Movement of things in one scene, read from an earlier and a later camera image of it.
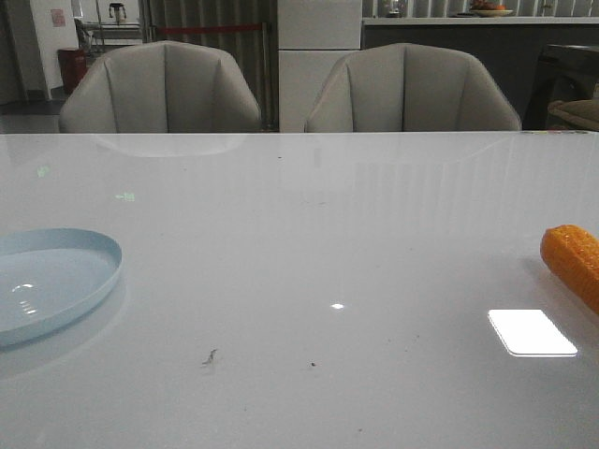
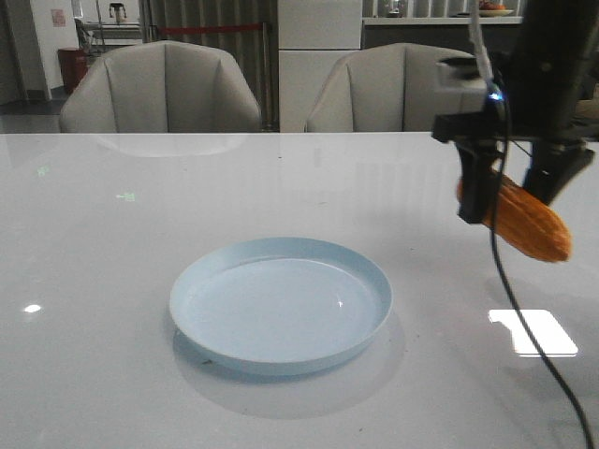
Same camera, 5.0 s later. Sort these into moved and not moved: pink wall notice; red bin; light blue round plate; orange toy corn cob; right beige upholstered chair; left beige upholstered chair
Moved: light blue round plate; orange toy corn cob
Not moved: right beige upholstered chair; pink wall notice; left beige upholstered chair; red bin
